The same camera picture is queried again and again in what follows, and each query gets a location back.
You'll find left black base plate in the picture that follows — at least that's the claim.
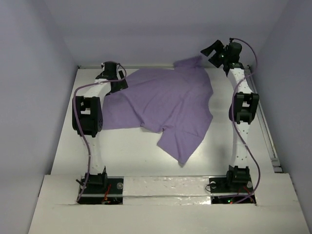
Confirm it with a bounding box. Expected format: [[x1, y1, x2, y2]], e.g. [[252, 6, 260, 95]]
[[78, 177, 124, 205]]

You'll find purple t shirt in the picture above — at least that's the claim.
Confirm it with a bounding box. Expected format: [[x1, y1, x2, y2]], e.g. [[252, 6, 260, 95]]
[[102, 56, 213, 164]]

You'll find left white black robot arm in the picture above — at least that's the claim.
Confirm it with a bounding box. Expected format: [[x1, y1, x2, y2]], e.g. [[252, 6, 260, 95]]
[[72, 61, 128, 197]]

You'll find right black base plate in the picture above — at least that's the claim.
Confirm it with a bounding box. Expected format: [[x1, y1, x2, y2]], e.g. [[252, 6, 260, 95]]
[[205, 177, 256, 204]]

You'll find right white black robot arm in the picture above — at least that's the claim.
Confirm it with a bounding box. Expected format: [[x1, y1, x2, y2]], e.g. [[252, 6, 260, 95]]
[[201, 38, 259, 193]]

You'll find aluminium rail right side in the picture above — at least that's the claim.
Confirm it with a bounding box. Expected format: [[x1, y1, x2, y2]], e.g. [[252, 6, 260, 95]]
[[245, 65, 284, 174]]

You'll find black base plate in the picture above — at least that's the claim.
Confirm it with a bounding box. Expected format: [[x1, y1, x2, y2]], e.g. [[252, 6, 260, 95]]
[[78, 177, 124, 205], [205, 177, 256, 204]]

